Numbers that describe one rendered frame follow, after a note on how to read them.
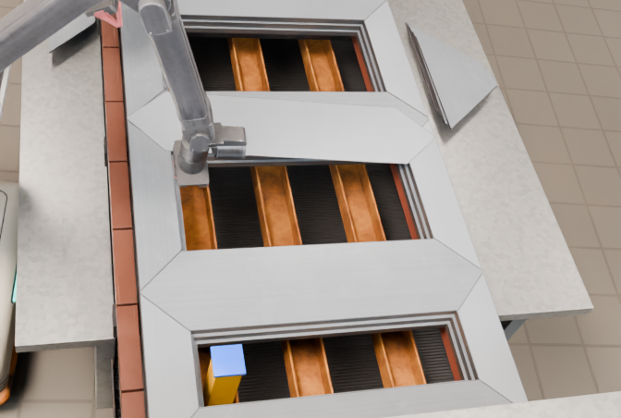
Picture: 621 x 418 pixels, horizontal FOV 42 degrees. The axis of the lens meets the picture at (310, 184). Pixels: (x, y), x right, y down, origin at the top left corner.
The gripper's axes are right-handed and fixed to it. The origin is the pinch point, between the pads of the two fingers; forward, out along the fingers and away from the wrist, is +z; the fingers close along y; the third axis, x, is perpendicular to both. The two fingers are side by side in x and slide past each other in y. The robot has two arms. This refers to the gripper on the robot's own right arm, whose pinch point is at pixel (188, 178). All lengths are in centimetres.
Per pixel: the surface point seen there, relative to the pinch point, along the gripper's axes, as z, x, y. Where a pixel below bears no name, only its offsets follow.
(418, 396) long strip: -11, -39, -52
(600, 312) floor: 88, -151, -19
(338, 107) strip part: 6.1, -39.1, 20.3
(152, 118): 4.4, 6.2, 17.2
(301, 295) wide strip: -6.2, -20.3, -29.3
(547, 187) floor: 100, -152, 34
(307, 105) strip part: 6.1, -31.2, 20.9
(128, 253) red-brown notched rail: 0.1, 13.3, -16.2
